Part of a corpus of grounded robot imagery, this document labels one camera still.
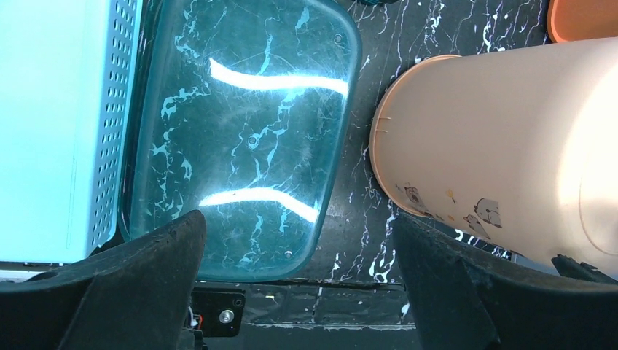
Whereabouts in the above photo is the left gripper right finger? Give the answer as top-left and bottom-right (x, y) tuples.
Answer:
(393, 215), (617, 349)

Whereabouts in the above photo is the light blue perforated basket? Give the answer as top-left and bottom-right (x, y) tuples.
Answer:
(1, 0), (143, 264)

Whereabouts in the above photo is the tan bucket with black liner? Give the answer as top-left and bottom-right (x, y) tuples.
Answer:
(369, 38), (617, 276)

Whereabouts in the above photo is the dark blue network switch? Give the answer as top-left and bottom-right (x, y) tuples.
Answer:
(356, 0), (399, 6)

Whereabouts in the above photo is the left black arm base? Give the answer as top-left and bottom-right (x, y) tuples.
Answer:
(184, 287), (246, 349)

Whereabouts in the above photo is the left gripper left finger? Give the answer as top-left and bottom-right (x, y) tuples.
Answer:
(1, 210), (207, 349)

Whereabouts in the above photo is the dark teal transparent container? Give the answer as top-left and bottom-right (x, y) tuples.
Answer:
(120, 1), (361, 283)

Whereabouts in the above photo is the orange plastic tray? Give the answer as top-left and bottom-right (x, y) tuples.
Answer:
(547, 0), (617, 43)

